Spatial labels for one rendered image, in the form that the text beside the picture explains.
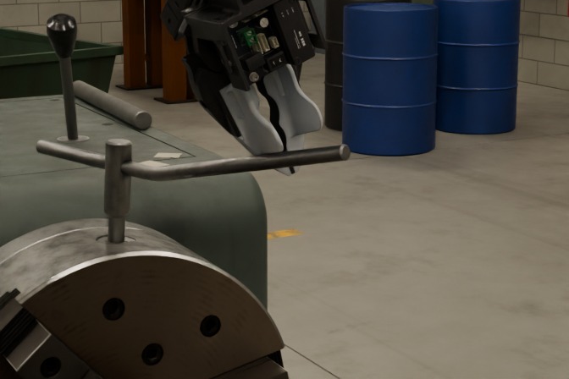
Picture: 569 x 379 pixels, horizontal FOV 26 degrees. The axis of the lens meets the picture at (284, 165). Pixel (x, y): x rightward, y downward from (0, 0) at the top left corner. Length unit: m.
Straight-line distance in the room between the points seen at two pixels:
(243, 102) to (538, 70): 9.67
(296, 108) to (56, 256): 0.25
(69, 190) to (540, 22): 9.42
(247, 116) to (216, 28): 0.09
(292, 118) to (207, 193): 0.30
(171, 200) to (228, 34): 0.39
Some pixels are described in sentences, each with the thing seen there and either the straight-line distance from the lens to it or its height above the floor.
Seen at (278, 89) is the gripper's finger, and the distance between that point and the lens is 0.93.
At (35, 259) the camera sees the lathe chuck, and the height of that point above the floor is 1.23.
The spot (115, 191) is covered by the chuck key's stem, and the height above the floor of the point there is 1.28.
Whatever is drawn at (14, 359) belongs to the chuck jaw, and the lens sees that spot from 0.98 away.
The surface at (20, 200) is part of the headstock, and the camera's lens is 1.17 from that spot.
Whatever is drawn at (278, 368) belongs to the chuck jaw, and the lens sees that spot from 1.07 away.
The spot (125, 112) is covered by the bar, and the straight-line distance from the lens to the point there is 1.48.
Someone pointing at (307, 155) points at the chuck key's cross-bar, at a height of 1.34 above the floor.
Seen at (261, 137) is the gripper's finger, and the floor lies 1.35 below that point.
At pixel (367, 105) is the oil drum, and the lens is 7.44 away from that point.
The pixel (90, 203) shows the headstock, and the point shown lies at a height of 1.24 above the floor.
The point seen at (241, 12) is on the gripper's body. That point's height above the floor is 1.44.
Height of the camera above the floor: 1.52
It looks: 12 degrees down
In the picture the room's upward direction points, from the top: straight up
